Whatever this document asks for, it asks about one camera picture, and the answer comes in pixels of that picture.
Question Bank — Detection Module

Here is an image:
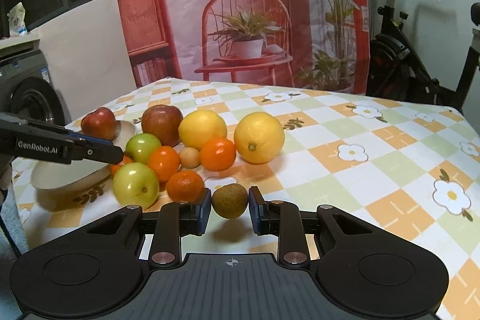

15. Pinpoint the grey washing machine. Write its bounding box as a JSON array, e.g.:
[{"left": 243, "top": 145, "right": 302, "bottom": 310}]
[{"left": 0, "top": 33, "right": 66, "bottom": 126}]

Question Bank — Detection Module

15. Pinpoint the small tangerine middle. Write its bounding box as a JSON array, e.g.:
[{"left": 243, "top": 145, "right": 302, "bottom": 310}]
[{"left": 147, "top": 146, "right": 181, "bottom": 184}]

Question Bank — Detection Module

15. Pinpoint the small tan round fruit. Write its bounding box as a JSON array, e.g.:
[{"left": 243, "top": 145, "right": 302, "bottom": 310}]
[{"left": 178, "top": 147, "right": 201, "bottom": 169}]

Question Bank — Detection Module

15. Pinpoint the green apple front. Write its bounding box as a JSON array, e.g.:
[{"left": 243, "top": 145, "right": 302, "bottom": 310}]
[{"left": 112, "top": 163, "right": 160, "bottom": 210}]

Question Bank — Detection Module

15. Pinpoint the yellow orange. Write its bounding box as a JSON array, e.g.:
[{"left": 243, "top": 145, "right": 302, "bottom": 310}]
[
  {"left": 233, "top": 112, "right": 285, "bottom": 164},
  {"left": 178, "top": 110, "right": 227, "bottom": 150}
]

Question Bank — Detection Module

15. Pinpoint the yellow orange left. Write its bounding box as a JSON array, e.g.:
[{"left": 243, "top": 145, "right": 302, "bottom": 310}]
[{"left": 178, "top": 110, "right": 227, "bottom": 150}]

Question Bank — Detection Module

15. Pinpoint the small tangerine front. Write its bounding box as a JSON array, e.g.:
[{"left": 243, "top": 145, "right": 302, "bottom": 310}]
[{"left": 166, "top": 171, "right": 203, "bottom": 202}]

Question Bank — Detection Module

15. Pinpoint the brown kiwi fruit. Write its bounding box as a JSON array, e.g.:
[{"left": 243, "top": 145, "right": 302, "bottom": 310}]
[{"left": 211, "top": 184, "right": 248, "bottom": 219}]

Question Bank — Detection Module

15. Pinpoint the yellow orange right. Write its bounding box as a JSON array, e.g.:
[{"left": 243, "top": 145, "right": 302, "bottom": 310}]
[{"left": 233, "top": 112, "right": 285, "bottom": 164}]

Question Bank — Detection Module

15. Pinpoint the large dark red apple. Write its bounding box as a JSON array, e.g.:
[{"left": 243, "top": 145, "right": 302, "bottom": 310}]
[{"left": 80, "top": 107, "right": 116, "bottom": 141}]

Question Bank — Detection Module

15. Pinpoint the green apple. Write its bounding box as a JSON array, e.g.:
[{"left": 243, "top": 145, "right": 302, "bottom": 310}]
[
  {"left": 124, "top": 133, "right": 162, "bottom": 164},
  {"left": 112, "top": 163, "right": 160, "bottom": 210}
]

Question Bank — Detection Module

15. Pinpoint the small tangerine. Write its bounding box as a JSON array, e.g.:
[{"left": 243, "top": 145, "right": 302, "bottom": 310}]
[
  {"left": 147, "top": 146, "right": 181, "bottom": 184},
  {"left": 199, "top": 137, "right": 237, "bottom": 171},
  {"left": 166, "top": 171, "right": 203, "bottom": 202},
  {"left": 109, "top": 155, "right": 133, "bottom": 177}
]

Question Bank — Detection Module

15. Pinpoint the cream ceramic bowl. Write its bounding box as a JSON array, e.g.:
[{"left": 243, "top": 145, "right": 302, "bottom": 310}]
[{"left": 30, "top": 119, "right": 138, "bottom": 192}]

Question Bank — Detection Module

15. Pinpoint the green apple rear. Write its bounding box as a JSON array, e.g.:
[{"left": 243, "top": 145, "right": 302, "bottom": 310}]
[{"left": 124, "top": 133, "right": 162, "bottom": 164}]

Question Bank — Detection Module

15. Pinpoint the printed backdrop cloth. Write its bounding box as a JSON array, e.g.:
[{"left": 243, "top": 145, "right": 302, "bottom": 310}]
[{"left": 118, "top": 0, "right": 369, "bottom": 94}]

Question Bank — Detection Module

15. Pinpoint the small tangerine left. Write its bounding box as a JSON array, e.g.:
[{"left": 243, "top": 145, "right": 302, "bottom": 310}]
[{"left": 109, "top": 155, "right": 133, "bottom": 177}]

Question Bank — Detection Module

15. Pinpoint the black exercise bike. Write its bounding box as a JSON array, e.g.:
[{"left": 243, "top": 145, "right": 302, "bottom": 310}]
[{"left": 366, "top": 0, "right": 479, "bottom": 112}]

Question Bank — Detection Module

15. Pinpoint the dark red apple rear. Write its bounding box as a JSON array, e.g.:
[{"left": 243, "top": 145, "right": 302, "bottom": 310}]
[{"left": 141, "top": 105, "right": 183, "bottom": 147}]

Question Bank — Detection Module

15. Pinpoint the small tangerine right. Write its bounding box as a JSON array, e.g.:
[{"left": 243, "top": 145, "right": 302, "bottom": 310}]
[{"left": 199, "top": 137, "right": 237, "bottom": 171}]

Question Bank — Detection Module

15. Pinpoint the checkered floral tablecloth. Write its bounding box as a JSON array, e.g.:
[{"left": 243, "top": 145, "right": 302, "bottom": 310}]
[{"left": 7, "top": 78, "right": 479, "bottom": 319}]

